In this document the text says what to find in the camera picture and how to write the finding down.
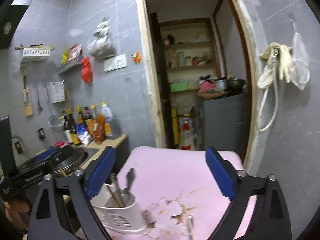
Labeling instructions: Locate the large oil jug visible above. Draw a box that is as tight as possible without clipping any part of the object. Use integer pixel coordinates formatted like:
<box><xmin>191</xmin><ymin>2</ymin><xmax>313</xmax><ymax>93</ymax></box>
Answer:
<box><xmin>101</xmin><ymin>102</ymin><xmax>121</xmax><ymax>140</ymax></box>

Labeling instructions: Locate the shiny steel spoon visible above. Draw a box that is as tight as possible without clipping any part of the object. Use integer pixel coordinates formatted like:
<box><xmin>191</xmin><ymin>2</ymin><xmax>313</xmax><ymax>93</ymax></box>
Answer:
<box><xmin>121</xmin><ymin>168</ymin><xmax>136</xmax><ymax>206</ymax></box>

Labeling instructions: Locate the white utensil holder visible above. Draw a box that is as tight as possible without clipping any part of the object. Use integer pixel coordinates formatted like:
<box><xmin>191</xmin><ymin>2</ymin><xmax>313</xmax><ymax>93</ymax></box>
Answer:
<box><xmin>91</xmin><ymin>184</ymin><xmax>147</xmax><ymax>235</ymax></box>

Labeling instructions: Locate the white hose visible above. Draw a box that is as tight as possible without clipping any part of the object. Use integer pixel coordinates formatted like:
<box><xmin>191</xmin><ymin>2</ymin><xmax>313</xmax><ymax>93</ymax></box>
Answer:
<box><xmin>257</xmin><ymin>52</ymin><xmax>280</xmax><ymax>133</ymax></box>

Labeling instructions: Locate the green box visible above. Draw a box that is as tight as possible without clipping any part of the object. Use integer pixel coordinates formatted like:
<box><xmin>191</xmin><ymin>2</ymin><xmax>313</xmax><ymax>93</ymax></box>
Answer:
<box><xmin>170</xmin><ymin>82</ymin><xmax>188</xmax><ymax>93</ymax></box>

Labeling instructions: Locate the black wok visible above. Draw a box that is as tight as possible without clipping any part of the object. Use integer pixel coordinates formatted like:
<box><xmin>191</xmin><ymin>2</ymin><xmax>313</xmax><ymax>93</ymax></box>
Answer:
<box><xmin>227</xmin><ymin>77</ymin><xmax>246</xmax><ymax>91</ymax></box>

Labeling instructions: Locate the red plastic bag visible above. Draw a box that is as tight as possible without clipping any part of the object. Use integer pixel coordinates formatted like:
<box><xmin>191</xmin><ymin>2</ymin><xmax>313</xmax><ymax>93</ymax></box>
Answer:
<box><xmin>81</xmin><ymin>57</ymin><xmax>92</xmax><ymax>83</ymax></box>

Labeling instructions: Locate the white rubber glove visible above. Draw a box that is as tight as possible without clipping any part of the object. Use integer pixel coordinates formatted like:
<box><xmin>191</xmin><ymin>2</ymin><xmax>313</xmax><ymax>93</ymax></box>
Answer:
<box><xmin>257</xmin><ymin>42</ymin><xmax>293</xmax><ymax>89</ymax></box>

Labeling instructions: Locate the steel knife handle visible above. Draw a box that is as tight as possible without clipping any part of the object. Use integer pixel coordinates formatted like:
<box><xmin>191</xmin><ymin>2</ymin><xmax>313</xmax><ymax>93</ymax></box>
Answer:
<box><xmin>187</xmin><ymin>215</ymin><xmax>194</xmax><ymax>240</ymax></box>

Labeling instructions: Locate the person's hand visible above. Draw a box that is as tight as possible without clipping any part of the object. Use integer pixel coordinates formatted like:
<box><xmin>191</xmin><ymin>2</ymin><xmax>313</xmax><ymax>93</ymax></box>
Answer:
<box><xmin>4</xmin><ymin>199</ymin><xmax>29</xmax><ymax>230</ymax></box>

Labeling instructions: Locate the pink floral table cloth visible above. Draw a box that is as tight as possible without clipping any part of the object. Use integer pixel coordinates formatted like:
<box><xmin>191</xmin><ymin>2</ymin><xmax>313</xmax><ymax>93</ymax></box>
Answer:
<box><xmin>105</xmin><ymin>145</ymin><xmax>258</xmax><ymax>240</ymax></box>

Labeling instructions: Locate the clear plastic bag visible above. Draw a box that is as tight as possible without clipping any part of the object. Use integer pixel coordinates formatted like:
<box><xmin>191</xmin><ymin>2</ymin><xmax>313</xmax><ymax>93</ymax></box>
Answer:
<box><xmin>290</xmin><ymin>20</ymin><xmax>310</xmax><ymax>90</ymax></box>

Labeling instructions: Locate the wooden storage shelf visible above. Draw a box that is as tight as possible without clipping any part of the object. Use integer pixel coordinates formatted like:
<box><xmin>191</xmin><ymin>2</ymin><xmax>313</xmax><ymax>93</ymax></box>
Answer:
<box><xmin>159</xmin><ymin>18</ymin><xmax>222</xmax><ymax>92</ymax></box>

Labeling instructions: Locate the yellow cylinder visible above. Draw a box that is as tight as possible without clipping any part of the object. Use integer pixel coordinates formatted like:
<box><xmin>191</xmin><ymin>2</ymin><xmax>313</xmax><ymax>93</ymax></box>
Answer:
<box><xmin>171</xmin><ymin>107</ymin><xmax>179</xmax><ymax>145</ymax></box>

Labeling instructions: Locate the grey cabinet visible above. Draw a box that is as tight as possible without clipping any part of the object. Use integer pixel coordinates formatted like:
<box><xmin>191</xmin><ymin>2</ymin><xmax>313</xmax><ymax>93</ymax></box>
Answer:
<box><xmin>202</xmin><ymin>93</ymin><xmax>247</xmax><ymax>153</ymax></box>

